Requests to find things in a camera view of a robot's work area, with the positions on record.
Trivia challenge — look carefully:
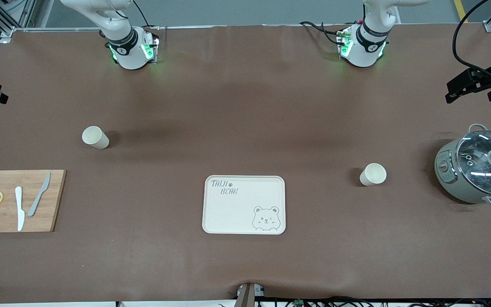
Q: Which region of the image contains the white plastic cup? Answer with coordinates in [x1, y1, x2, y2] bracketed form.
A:
[359, 163, 387, 187]
[81, 126, 110, 150]

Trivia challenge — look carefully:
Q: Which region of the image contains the white bear print tray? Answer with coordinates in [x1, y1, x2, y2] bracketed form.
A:
[202, 175, 286, 235]

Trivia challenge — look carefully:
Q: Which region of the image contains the glass pot lid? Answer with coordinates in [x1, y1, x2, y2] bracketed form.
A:
[456, 130, 491, 197]

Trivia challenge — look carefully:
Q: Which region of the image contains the grey-green electric cooking pot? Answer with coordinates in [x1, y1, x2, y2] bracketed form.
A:
[434, 123, 491, 209]

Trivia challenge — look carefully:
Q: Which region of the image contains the grey plastic knife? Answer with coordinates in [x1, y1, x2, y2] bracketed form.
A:
[27, 172, 52, 217]

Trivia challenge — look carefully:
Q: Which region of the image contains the white plastic knife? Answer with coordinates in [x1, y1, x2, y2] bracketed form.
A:
[14, 186, 26, 232]

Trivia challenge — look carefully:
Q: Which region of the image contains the wooden cutting board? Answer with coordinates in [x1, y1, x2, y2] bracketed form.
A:
[0, 169, 67, 234]

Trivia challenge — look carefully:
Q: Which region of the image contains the thick black gripper cable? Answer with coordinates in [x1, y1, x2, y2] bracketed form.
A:
[452, 0, 491, 84]

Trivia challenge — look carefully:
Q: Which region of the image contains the black arm base cable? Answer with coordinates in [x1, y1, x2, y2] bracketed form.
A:
[131, 0, 162, 41]
[299, 17, 365, 46]

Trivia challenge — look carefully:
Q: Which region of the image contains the table edge camera mount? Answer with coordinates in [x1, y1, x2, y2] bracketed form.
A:
[236, 281, 266, 307]

